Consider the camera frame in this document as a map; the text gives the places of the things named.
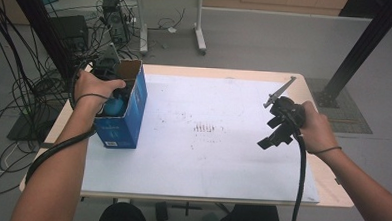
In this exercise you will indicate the person's left leg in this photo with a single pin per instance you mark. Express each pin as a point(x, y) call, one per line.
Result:
point(122, 215)

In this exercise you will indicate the wooden table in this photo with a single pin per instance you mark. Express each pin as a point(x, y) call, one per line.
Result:
point(219, 72)

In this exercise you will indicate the computer tower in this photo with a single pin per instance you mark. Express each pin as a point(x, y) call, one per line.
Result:
point(116, 23)

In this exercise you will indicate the blue bottle with white cap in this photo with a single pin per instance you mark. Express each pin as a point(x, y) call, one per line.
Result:
point(113, 107)

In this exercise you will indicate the black foot pedal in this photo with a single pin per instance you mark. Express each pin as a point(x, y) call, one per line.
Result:
point(161, 211)

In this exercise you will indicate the black band on right wrist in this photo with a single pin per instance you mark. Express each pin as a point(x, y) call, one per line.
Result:
point(329, 150)

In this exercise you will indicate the white desk leg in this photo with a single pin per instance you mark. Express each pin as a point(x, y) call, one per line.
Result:
point(198, 17)
point(143, 28)

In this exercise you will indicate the person's left hand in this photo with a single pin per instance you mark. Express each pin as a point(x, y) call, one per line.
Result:
point(91, 86)

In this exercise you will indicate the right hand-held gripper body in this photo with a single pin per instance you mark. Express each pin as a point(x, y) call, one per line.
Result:
point(292, 116)

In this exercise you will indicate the person's right hand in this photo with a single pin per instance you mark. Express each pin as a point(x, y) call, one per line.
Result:
point(318, 132)

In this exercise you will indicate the black band on wrist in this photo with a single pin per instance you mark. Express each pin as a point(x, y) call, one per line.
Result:
point(91, 94)
point(329, 150)

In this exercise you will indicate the dark floor plate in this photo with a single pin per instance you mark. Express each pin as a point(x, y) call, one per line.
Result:
point(19, 129)

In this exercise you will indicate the black table foot bar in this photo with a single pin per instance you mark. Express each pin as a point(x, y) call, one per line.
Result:
point(186, 207)

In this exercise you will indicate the blue cardboard box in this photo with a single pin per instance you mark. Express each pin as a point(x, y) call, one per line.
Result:
point(129, 127)

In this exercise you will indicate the black equipment box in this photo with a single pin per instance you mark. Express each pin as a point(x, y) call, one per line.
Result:
point(70, 31)

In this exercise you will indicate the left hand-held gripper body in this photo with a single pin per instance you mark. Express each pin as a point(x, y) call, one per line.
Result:
point(108, 65)

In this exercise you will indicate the black band on left wrist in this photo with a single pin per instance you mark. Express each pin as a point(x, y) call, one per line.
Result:
point(91, 94)

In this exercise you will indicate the white table mat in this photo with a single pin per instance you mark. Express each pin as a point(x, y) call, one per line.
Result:
point(215, 164)

